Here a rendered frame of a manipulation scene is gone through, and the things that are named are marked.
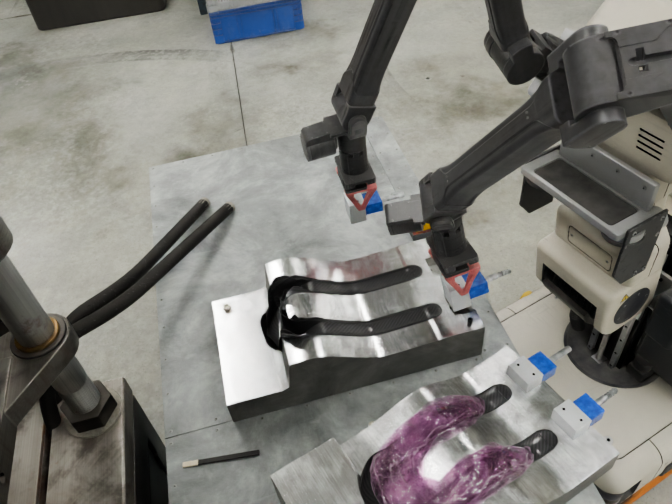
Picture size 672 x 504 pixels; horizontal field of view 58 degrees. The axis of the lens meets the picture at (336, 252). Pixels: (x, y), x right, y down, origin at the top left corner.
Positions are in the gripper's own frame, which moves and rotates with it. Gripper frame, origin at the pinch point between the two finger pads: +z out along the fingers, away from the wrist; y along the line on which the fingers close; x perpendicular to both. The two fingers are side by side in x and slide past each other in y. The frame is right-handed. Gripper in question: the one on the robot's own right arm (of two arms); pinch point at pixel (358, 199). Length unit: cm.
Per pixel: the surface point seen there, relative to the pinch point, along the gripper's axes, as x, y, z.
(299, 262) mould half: -16.1, 12.2, 2.0
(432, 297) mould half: 7.5, 26.5, 6.2
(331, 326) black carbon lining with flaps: -13.5, 29.0, 3.5
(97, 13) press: -103, -363, 90
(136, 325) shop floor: -80, -65, 94
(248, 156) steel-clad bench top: -21, -46, 15
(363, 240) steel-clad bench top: 0.7, -2.4, 15.3
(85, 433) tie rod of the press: -64, 30, 14
